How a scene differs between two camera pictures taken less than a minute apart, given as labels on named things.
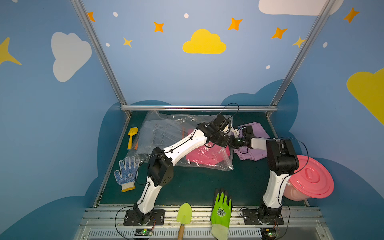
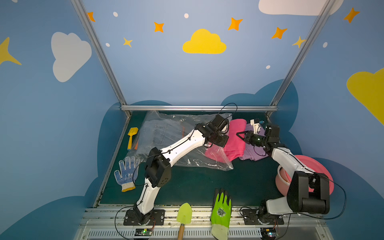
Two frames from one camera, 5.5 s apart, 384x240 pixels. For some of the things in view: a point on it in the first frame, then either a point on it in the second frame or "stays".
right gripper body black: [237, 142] → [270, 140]
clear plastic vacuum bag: [159, 128] stays
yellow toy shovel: [133, 130] stays
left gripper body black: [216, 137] stays
